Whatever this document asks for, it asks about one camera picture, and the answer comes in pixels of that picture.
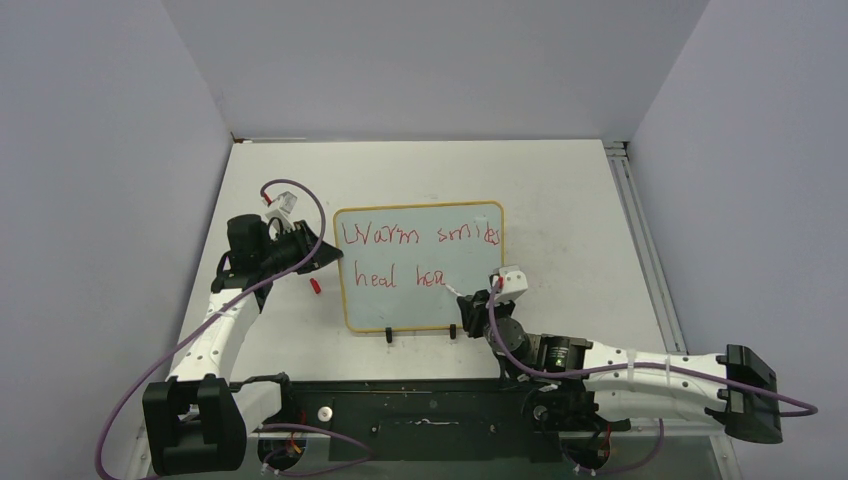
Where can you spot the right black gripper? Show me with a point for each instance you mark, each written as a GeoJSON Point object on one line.
{"type": "Point", "coordinates": [475, 310]}

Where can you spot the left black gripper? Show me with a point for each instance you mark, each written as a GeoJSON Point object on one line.
{"type": "Point", "coordinates": [304, 239]}

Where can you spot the white red marker pen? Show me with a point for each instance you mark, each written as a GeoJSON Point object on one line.
{"type": "Point", "coordinates": [454, 291]}

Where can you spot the yellow-framed whiteboard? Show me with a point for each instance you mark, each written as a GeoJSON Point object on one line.
{"type": "Point", "coordinates": [398, 258]}

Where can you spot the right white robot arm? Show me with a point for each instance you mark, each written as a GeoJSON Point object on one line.
{"type": "Point", "coordinates": [734, 389]}

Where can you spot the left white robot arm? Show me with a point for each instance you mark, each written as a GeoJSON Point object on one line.
{"type": "Point", "coordinates": [195, 421]}

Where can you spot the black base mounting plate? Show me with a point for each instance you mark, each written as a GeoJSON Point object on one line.
{"type": "Point", "coordinates": [433, 420]}

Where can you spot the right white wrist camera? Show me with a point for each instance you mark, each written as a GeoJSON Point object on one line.
{"type": "Point", "coordinates": [510, 283]}

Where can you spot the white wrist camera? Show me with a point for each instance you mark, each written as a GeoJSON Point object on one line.
{"type": "Point", "coordinates": [281, 207]}
{"type": "Point", "coordinates": [510, 283]}

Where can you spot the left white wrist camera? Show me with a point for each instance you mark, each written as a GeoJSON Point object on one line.
{"type": "Point", "coordinates": [281, 207]}

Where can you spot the aluminium rail frame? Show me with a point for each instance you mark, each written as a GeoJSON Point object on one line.
{"type": "Point", "coordinates": [650, 262]}

